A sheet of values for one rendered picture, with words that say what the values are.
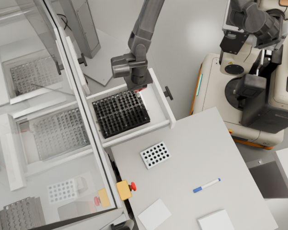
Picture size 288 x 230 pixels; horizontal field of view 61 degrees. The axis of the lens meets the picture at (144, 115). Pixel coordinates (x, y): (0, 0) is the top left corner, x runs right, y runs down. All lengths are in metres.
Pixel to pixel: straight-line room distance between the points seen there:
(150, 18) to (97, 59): 1.50
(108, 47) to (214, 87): 1.03
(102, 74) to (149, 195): 1.31
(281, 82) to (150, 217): 0.94
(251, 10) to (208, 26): 1.66
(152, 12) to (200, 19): 1.81
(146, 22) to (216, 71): 1.24
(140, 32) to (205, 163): 0.71
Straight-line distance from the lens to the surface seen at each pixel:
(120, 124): 1.10
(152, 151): 1.17
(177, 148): 1.23
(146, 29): 0.83
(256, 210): 1.30
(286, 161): 1.39
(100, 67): 2.25
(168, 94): 1.14
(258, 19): 0.97
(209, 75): 1.96
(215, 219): 1.18
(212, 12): 2.71
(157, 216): 1.18
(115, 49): 2.33
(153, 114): 1.18
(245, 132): 1.89
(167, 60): 2.30
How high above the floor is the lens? 1.95
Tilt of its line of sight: 71 degrees down
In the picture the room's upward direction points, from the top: straight up
